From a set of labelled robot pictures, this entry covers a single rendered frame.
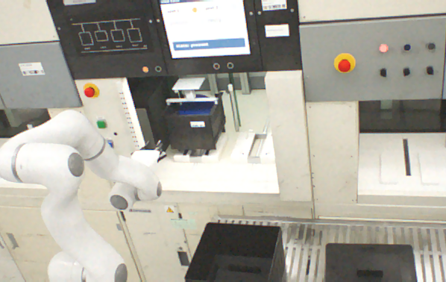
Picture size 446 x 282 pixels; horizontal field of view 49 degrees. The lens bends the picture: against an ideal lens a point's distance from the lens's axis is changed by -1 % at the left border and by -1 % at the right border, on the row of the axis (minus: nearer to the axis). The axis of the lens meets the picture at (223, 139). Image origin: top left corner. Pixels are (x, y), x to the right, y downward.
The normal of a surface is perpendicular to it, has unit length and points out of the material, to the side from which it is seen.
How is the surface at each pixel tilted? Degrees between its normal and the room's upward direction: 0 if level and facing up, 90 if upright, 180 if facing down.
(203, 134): 90
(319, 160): 90
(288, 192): 90
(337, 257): 0
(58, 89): 90
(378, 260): 0
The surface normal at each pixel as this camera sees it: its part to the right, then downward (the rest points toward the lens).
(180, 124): -0.24, 0.55
